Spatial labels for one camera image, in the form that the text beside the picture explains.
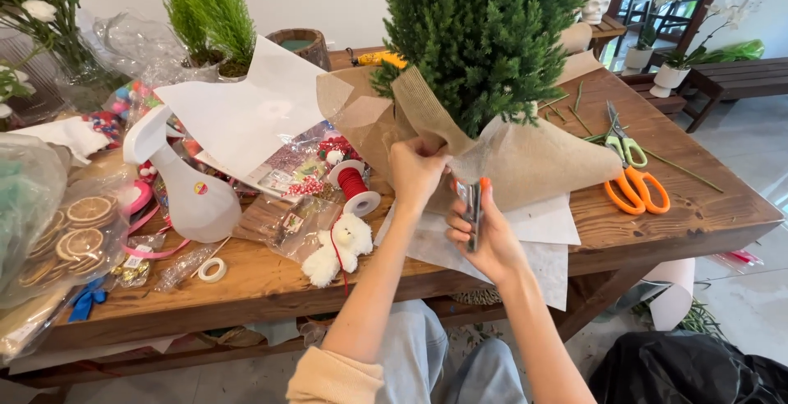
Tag person's right hand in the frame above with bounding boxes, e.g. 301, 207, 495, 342
446, 195, 531, 285

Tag person's left hand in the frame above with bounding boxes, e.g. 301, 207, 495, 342
390, 138, 454, 208

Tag orange and silver stapler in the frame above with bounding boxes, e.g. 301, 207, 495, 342
454, 176, 491, 253

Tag burlap wrapping sheet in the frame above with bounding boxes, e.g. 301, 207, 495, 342
316, 65, 624, 214

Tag white teddy bear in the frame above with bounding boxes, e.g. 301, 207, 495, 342
300, 213, 374, 289

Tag heap of festive craft packets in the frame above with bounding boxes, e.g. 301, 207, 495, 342
86, 80, 365, 203

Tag dark green conifer plant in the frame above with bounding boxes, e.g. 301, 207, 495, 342
369, 0, 592, 140

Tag white tissue sheet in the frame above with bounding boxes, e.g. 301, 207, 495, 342
504, 193, 582, 246

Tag wooden stump pot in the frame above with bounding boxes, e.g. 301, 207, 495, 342
266, 28, 332, 73

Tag wicker basket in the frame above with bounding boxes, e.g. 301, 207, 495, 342
451, 287, 503, 307

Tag mottled white wrapping sheet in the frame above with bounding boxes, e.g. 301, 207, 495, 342
372, 206, 569, 312

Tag large white paper sheet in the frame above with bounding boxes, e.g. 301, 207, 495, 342
154, 36, 355, 181

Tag person's blue jeans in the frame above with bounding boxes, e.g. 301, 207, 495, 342
376, 299, 530, 404

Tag small wooden side table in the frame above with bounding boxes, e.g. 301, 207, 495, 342
589, 15, 628, 60

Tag white skull pot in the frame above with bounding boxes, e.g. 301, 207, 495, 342
580, 0, 613, 26

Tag light green conifer plant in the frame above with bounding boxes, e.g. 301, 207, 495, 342
161, 0, 213, 67
197, 0, 257, 80

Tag white orchid in white pot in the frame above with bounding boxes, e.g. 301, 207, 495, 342
649, 0, 756, 99
623, 0, 685, 73

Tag white spray bottle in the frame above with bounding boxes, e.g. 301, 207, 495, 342
122, 105, 243, 243

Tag low wooden step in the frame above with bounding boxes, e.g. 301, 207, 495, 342
618, 73, 688, 116

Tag white tape roll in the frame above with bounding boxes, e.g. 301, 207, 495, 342
197, 257, 228, 284

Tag person's cream sleeve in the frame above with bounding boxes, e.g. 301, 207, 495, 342
286, 347, 385, 404

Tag long green stem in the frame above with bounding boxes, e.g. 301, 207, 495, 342
640, 148, 725, 194

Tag clear plastic packet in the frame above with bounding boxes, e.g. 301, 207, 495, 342
154, 244, 217, 294

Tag pink ribbon spool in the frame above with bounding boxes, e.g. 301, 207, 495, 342
126, 179, 155, 216

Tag pink ribbon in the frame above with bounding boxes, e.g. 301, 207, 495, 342
121, 204, 192, 261

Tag white paper roll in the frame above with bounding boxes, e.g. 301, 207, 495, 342
640, 258, 696, 332

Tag black ladder shelf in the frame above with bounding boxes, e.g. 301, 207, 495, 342
618, 0, 719, 43

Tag clear cellophane wrap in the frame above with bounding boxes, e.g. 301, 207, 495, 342
92, 10, 205, 88

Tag packet of gold ornaments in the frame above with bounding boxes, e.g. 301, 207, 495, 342
114, 234, 167, 289

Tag dark wooden bench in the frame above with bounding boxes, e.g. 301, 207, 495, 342
677, 57, 788, 134

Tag green plastic bag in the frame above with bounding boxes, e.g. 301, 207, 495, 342
699, 39, 766, 65

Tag heap of cut green stems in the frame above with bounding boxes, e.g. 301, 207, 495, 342
631, 298, 728, 339

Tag pink clear packet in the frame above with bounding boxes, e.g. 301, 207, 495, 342
708, 249, 765, 273

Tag black plastic bag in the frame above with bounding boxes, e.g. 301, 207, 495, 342
588, 331, 788, 404

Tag bag of dried orange slices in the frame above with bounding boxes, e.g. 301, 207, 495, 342
0, 164, 133, 309

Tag blue ribbon bow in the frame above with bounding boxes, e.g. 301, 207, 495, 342
68, 278, 109, 324

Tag clear bag with green filling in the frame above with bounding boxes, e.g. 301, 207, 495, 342
0, 133, 69, 295

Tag clear bag of tan sheets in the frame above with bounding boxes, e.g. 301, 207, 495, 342
0, 287, 75, 363

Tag red cord spool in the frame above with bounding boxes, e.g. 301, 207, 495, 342
328, 159, 383, 218

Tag yellow handled tool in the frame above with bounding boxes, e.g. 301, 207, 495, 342
346, 48, 408, 70

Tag green handled floral shears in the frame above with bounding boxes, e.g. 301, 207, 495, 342
605, 100, 648, 169

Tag orange handled scissors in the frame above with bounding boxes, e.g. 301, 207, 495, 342
603, 139, 671, 216

